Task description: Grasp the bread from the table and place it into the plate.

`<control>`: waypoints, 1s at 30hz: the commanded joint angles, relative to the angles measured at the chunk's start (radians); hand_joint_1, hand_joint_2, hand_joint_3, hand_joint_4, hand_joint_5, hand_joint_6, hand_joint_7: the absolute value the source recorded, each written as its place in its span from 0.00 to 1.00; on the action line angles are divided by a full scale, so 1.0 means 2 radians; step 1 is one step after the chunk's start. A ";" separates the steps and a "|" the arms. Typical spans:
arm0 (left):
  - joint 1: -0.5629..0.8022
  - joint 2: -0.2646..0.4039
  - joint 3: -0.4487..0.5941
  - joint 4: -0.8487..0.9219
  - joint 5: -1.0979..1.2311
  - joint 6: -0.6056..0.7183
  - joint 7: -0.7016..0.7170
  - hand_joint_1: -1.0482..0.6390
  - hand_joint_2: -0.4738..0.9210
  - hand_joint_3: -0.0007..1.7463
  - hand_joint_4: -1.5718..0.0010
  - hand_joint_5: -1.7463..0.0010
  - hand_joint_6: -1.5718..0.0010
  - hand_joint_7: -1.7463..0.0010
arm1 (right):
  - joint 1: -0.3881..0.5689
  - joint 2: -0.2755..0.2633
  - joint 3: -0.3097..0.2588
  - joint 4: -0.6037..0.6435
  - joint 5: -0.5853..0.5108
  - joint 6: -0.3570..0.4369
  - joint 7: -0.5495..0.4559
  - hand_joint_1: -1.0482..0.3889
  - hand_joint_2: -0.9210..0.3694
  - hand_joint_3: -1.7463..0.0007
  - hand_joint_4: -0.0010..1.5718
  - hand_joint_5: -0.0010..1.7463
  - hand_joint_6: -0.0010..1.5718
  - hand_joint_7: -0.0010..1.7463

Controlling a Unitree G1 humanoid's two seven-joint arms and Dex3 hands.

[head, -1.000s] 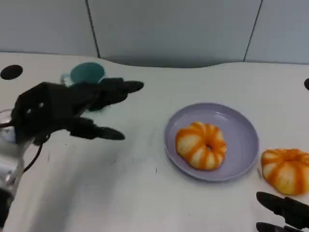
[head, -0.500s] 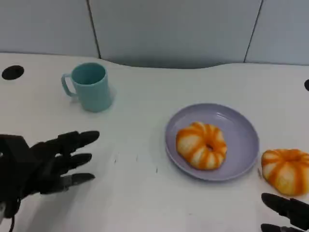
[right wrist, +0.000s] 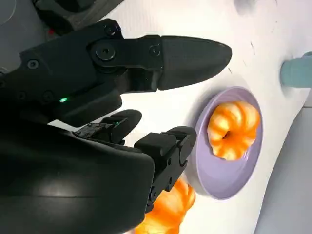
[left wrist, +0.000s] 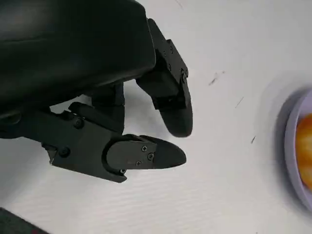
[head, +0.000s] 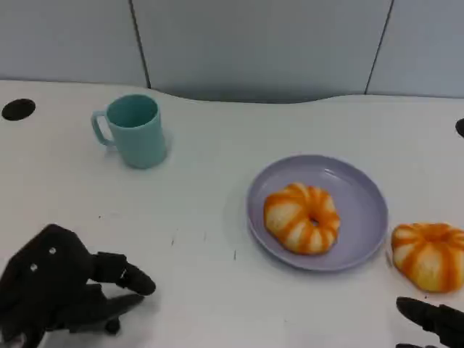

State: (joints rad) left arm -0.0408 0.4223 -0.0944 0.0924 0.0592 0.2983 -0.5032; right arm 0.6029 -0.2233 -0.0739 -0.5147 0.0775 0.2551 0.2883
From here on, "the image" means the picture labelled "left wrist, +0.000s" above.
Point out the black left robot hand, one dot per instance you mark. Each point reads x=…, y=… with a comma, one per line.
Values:
x=73, y=44

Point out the orange and white bread roll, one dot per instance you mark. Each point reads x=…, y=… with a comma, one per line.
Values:
x=306, y=151

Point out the lilac plate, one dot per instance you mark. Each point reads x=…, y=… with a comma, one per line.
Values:
x=291, y=146

